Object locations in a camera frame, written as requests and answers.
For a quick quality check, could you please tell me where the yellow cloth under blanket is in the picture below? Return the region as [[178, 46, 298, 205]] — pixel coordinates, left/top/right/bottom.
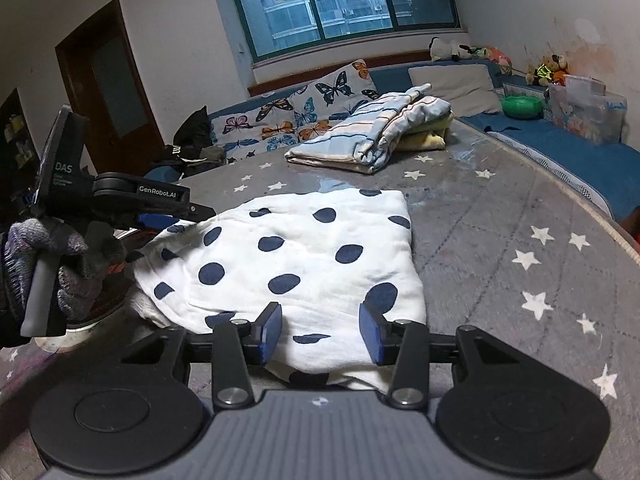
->
[[396, 119, 451, 152]]

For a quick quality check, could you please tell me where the black white plush toy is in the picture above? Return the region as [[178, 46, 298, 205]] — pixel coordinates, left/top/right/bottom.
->
[[428, 37, 474, 62]]

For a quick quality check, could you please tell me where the dark shelf with bottles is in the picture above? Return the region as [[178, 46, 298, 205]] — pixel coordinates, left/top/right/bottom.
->
[[0, 89, 40, 196]]

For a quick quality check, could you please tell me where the white navy polka dot garment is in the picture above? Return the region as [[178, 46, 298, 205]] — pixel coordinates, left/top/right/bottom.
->
[[132, 188, 426, 390]]

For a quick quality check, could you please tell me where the clear plastic storage box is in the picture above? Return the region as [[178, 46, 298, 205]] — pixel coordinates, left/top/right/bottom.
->
[[548, 75, 627, 145]]

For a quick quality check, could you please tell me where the folded striped blanket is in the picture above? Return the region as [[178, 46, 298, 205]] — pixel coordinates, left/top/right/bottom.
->
[[285, 84, 451, 174]]

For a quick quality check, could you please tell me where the black bag on sofa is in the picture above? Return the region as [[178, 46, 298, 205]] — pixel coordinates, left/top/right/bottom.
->
[[162, 106, 224, 174]]

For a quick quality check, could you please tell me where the left hand knit glove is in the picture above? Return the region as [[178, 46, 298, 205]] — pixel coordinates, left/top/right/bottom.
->
[[1, 218, 126, 330]]

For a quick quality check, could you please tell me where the blue sofa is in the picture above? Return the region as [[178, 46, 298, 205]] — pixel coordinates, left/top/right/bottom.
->
[[144, 56, 640, 224]]

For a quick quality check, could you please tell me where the dark wooden door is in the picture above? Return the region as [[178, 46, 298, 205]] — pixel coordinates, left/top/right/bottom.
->
[[55, 0, 165, 177]]

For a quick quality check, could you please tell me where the round induction cooker in table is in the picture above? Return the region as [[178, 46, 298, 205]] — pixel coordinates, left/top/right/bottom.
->
[[34, 230, 156, 353]]

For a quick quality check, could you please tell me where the green framed window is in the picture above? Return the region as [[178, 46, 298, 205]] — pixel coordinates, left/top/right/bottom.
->
[[235, 0, 460, 61]]

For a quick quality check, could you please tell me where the green toy ball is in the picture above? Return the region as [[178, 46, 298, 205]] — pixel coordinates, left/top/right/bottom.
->
[[501, 96, 544, 120]]

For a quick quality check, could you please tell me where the colourful toy pile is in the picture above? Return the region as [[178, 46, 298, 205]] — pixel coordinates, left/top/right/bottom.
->
[[525, 54, 568, 87]]

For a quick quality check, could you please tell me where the butterfly print cushion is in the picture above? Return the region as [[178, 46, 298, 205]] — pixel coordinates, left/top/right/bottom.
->
[[209, 60, 378, 162]]

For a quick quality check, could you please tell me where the grey plain cushion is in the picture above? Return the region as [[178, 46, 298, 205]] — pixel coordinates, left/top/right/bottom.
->
[[408, 64, 501, 117]]

